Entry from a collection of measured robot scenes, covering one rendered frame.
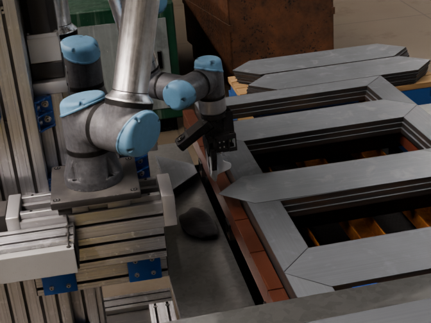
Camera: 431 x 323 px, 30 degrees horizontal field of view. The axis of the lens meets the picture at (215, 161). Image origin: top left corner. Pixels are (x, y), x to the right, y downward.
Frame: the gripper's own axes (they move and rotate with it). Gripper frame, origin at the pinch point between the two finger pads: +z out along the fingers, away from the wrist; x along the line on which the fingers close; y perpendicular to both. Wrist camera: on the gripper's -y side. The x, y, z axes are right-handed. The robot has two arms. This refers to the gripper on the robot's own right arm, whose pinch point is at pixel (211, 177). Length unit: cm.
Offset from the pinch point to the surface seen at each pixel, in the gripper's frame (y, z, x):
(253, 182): 12.8, 6.2, 3.7
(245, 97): 31, 8, 73
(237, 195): 6.2, 6.0, -2.8
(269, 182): 17.2, 6.3, 1.8
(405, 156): 61, 7, 2
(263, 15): 113, 50, 313
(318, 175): 32.2, 6.7, 0.6
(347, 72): 78, 10, 85
